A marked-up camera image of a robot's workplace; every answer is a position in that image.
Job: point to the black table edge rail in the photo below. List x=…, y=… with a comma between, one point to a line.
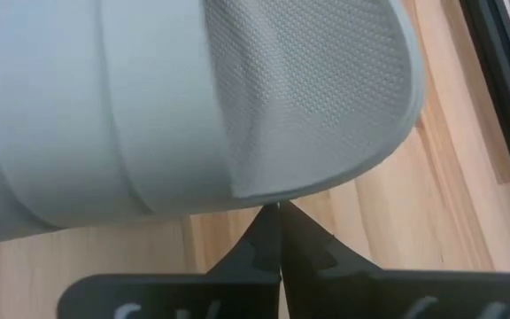
x=498, y=66

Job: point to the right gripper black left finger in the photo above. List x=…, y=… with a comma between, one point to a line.
x=193, y=297

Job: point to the grey foam slide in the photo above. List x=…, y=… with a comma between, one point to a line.
x=149, y=111

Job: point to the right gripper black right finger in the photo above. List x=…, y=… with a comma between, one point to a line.
x=370, y=297

